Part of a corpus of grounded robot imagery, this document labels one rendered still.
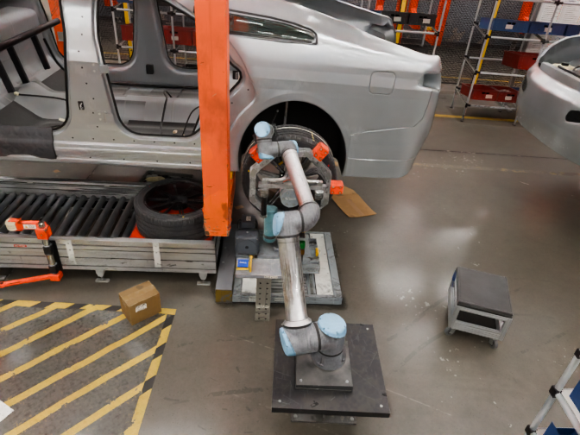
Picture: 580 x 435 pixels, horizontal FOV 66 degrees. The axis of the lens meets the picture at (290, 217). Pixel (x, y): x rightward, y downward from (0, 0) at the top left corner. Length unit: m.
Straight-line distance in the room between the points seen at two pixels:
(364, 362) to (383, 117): 1.66
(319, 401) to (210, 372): 0.79
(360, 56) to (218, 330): 2.05
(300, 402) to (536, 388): 1.58
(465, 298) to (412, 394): 0.73
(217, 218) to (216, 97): 0.82
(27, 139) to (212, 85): 1.61
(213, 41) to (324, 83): 0.92
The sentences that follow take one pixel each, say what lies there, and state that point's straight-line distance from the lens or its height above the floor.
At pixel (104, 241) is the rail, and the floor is 0.38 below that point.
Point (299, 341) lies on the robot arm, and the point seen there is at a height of 0.57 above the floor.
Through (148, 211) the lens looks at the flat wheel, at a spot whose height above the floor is 0.51.
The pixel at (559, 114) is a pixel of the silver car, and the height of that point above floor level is 1.11.
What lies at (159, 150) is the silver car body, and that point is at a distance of 3.40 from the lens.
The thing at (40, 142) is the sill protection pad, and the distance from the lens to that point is 3.66.
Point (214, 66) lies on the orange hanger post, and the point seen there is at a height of 1.65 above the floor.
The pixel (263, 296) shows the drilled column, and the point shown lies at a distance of 3.03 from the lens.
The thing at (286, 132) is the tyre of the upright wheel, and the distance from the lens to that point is 2.98.
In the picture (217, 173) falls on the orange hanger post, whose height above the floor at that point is 1.00.
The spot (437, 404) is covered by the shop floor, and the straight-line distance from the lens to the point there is 3.00.
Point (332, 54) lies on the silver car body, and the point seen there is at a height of 1.63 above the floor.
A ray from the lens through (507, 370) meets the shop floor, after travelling 3.37.
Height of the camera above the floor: 2.32
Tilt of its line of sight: 33 degrees down
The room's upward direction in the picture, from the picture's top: 5 degrees clockwise
